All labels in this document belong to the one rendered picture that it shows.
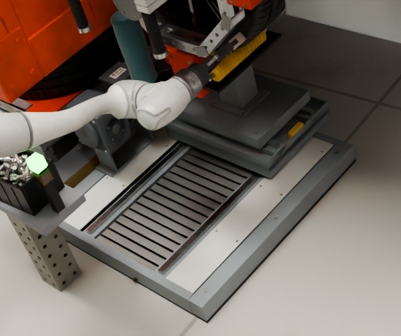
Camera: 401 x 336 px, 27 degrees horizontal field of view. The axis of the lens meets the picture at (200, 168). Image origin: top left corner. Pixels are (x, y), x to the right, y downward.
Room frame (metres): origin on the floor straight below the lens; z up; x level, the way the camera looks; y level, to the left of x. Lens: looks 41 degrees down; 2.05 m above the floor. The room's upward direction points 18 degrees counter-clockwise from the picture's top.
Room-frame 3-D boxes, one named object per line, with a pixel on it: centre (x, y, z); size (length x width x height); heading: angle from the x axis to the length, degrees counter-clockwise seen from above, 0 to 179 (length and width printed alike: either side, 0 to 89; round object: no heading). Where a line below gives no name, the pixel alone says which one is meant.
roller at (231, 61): (2.29, -0.23, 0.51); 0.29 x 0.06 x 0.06; 127
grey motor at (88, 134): (2.52, 0.18, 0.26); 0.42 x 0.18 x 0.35; 127
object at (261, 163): (2.43, -0.21, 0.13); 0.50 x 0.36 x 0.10; 37
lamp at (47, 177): (1.88, 0.43, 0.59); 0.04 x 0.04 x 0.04; 37
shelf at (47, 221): (2.04, 0.55, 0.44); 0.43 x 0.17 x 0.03; 37
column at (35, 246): (2.06, 0.57, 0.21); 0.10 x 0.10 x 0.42; 37
